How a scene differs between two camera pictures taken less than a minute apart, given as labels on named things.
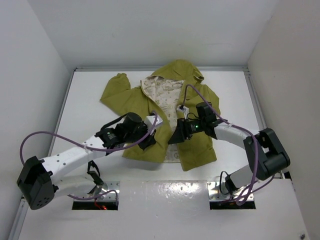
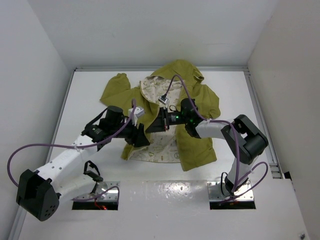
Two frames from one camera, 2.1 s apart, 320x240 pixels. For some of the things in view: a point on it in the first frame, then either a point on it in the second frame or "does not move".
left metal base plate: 109,196 does not move
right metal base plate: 214,194 does not move
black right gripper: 181,133 to 161,123
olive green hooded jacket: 173,91 does not move
